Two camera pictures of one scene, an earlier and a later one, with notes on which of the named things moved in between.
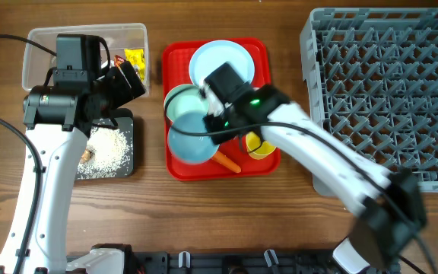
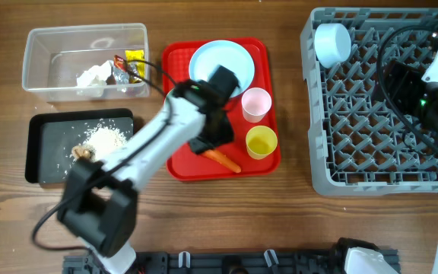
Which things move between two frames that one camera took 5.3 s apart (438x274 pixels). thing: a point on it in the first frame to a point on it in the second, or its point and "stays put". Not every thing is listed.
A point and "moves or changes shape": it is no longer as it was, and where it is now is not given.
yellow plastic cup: (258, 148) stays put
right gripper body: (220, 128) to (407, 91)
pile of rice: (112, 157) stays put
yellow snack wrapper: (136, 57) stays put
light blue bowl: (191, 148) moves or changes shape
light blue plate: (212, 55) stays put
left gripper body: (115, 90) to (220, 132)
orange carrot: (222, 158) stays put
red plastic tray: (176, 56) stays put
